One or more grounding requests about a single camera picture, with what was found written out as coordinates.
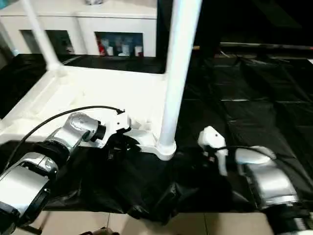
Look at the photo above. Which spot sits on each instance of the white plastic table top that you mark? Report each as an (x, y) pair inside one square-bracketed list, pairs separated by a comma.
[(85, 85)]

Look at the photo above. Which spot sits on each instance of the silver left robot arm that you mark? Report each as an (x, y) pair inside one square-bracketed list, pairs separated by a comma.
[(66, 137)]

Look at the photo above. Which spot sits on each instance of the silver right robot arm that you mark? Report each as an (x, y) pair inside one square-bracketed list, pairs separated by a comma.
[(274, 181)]

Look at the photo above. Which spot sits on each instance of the black work mat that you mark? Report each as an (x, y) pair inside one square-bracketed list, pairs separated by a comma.
[(244, 117)]

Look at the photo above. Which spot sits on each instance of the black left robot foot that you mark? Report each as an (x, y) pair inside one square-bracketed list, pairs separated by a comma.
[(104, 231)]

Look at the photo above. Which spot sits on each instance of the white glass-door cabinet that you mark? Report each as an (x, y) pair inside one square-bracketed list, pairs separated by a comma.
[(122, 22)]

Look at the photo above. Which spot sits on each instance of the black furniture unit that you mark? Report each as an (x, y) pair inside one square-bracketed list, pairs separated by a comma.
[(256, 19)]

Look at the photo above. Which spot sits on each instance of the silver metal bowl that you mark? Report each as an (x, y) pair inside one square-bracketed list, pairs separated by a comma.
[(93, 2)]

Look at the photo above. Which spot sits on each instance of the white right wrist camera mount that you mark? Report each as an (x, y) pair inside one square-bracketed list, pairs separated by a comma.
[(212, 139)]

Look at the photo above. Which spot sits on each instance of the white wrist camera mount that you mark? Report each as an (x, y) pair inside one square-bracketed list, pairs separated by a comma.
[(212, 139), (117, 124)]

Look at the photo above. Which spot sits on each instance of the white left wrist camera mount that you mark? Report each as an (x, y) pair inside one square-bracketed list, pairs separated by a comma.
[(117, 124)]

